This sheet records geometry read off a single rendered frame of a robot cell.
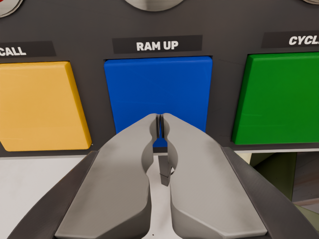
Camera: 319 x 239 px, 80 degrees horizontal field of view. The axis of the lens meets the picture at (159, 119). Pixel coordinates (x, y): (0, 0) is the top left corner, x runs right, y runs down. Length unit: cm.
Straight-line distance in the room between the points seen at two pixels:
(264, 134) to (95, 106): 14
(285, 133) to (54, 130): 19
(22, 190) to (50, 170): 17
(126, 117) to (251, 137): 10
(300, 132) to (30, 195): 133
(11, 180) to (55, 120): 131
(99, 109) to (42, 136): 5
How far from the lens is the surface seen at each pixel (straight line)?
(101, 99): 16
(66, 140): 18
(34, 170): 141
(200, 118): 15
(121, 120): 15
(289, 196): 79
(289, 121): 18
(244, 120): 17
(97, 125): 17
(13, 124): 19
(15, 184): 145
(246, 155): 56
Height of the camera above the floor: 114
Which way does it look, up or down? 61 degrees down
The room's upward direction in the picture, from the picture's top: 4 degrees counter-clockwise
